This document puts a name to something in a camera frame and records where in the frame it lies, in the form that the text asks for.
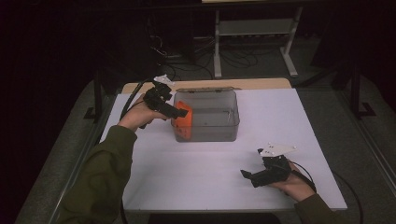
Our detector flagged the person's right hand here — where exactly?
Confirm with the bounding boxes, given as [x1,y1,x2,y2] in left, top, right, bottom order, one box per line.
[270,161,316,203]

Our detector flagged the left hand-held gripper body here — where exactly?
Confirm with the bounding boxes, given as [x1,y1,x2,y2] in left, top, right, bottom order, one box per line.
[143,74,176,111]

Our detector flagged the person's left hand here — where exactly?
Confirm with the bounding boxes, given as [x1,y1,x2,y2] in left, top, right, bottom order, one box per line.
[117,93,169,133]

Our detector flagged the clear grey plastic box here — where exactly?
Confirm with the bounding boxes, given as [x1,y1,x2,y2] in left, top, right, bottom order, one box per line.
[172,87,242,144]

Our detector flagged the black metal stand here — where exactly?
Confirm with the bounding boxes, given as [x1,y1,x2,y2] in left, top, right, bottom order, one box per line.
[83,69,104,123]
[349,62,377,119]

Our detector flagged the black floor cables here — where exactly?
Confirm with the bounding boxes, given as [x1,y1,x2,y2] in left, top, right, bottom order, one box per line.
[148,34,260,81]

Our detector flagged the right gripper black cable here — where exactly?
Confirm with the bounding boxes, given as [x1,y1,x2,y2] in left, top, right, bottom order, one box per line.
[288,160,364,224]

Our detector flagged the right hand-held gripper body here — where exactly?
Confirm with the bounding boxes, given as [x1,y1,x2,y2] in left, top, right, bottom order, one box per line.
[257,143,297,185]

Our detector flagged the orange phone case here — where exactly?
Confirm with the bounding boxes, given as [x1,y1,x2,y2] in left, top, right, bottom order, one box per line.
[172,100,194,139]

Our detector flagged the white metal stand frame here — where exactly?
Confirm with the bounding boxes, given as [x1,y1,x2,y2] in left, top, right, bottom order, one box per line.
[213,7,304,79]

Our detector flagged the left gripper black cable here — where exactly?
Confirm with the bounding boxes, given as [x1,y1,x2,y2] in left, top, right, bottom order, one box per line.
[120,78,154,224]

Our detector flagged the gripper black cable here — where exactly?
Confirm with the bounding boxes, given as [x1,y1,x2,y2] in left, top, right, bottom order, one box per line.
[120,78,154,224]
[288,160,364,224]

